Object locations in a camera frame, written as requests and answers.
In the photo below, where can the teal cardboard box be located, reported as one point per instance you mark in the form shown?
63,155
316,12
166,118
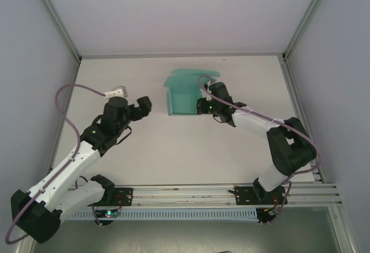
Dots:
185,102

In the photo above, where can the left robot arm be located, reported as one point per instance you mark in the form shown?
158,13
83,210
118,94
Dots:
66,172

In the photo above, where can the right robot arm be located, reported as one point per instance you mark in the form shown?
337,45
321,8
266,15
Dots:
289,149

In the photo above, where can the circuit board with green light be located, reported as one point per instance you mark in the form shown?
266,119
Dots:
108,214

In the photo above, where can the small circuit board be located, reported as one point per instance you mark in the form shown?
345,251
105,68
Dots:
272,212

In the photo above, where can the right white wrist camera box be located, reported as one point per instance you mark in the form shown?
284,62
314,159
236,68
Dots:
209,83

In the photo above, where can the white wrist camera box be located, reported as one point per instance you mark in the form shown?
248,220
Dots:
117,92
209,83

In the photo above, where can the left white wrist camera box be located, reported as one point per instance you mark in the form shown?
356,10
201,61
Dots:
117,92

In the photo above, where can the aluminium table side rail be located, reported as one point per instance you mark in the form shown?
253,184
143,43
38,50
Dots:
75,74
295,97

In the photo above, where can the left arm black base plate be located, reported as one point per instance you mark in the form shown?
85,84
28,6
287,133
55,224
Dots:
125,191

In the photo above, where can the aluminium mounting rail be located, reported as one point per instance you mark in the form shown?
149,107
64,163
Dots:
185,195

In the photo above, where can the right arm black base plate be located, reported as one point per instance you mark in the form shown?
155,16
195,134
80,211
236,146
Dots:
242,198

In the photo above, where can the aluminium frame post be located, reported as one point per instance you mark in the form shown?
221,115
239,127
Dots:
55,16
307,16

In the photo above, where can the aluminium lower frame bar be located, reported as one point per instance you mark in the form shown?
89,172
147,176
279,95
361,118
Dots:
343,232
21,247

